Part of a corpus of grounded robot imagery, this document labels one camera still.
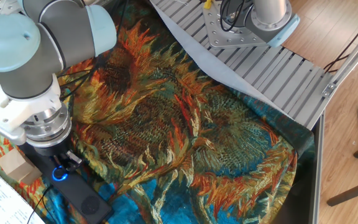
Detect printed white paper sheets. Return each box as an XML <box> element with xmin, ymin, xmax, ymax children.
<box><xmin>0</xmin><ymin>163</ymin><xmax>47</xmax><ymax>224</ymax></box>

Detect thin black floor cable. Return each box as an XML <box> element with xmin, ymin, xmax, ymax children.
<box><xmin>323</xmin><ymin>10</ymin><xmax>358</xmax><ymax>75</ymax></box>

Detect black bar speaker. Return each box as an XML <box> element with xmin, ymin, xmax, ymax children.
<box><xmin>19</xmin><ymin>142</ymin><xmax>115</xmax><ymax>224</ymax></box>

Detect light wooden cube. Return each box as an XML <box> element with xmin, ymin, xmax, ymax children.
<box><xmin>0</xmin><ymin>148</ymin><xmax>43</xmax><ymax>186</ymax></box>

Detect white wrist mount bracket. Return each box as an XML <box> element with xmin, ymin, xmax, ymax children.
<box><xmin>0</xmin><ymin>74</ymin><xmax>63</xmax><ymax>134</ymax></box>

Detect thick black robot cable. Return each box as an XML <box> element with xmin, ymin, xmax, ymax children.
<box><xmin>57</xmin><ymin>0</ymin><xmax>130</xmax><ymax>102</ymax></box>

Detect sunflower painting cloth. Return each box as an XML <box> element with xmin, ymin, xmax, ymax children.
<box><xmin>0</xmin><ymin>0</ymin><xmax>315</xmax><ymax>224</ymax></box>

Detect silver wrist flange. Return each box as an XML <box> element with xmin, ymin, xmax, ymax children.
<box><xmin>22</xmin><ymin>104</ymin><xmax>73</xmax><ymax>149</ymax></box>

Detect aluminium beam with corner bracket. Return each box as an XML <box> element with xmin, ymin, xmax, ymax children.
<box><xmin>321</xmin><ymin>27</ymin><xmax>358</xmax><ymax>98</ymax></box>

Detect thin black speaker cable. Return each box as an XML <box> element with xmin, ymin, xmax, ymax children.
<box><xmin>26</xmin><ymin>185</ymin><xmax>54</xmax><ymax>224</ymax></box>

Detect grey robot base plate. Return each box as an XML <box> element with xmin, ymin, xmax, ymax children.
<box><xmin>201</xmin><ymin>0</ymin><xmax>292</xmax><ymax>50</ymax></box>

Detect silver ribbed wrist camera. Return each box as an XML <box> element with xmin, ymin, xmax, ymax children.
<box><xmin>0</xmin><ymin>117</ymin><xmax>28</xmax><ymax>146</ymax></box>

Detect black cable with metal connector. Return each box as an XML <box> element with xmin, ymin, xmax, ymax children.
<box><xmin>218</xmin><ymin>0</ymin><xmax>255</xmax><ymax>32</ymax></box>

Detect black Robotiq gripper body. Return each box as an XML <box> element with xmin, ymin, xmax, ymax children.
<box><xmin>34</xmin><ymin>136</ymin><xmax>73</xmax><ymax>157</ymax></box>

